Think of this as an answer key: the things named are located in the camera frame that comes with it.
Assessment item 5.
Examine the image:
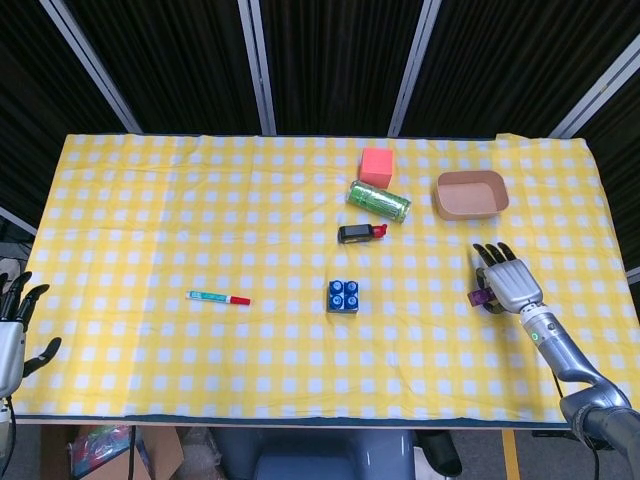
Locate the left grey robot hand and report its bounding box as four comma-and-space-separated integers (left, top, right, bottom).
0, 271, 63, 399

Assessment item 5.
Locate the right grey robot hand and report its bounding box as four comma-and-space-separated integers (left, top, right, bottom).
472, 241, 545, 316

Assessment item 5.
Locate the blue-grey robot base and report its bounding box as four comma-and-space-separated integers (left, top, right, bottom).
212, 427, 416, 480

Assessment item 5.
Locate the blue toy block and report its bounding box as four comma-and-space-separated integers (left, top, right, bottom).
326, 279, 362, 315

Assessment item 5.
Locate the yellow white checkered tablecloth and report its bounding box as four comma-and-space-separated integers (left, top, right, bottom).
8, 130, 640, 422

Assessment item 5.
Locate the brown paper bowl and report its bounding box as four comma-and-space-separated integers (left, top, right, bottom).
432, 170, 511, 221

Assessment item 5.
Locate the colourful plastic bag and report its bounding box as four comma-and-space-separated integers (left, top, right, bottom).
69, 425, 134, 476

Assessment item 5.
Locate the green drink can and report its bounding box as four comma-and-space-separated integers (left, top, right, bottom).
346, 179, 413, 224

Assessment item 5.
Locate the orange-red foam cube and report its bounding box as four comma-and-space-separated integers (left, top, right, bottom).
358, 147, 396, 189

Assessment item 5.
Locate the black rounded base foot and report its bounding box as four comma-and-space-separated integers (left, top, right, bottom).
413, 430, 464, 477

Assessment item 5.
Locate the cardboard box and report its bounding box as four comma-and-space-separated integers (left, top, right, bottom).
39, 424, 185, 480

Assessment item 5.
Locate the white marker with red cap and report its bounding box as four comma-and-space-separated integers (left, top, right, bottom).
185, 290, 252, 307

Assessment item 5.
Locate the clear plastic wrap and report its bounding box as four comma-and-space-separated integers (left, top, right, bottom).
183, 427, 227, 480

